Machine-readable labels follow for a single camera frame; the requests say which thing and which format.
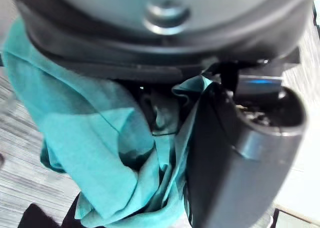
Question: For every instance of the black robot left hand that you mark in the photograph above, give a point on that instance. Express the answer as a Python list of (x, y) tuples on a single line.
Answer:
[(225, 163)]

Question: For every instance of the black garment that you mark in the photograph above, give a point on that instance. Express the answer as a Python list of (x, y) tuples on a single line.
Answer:
[(45, 218)]

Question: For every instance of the teal garment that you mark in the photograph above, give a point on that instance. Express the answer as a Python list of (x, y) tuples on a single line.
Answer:
[(87, 137)]

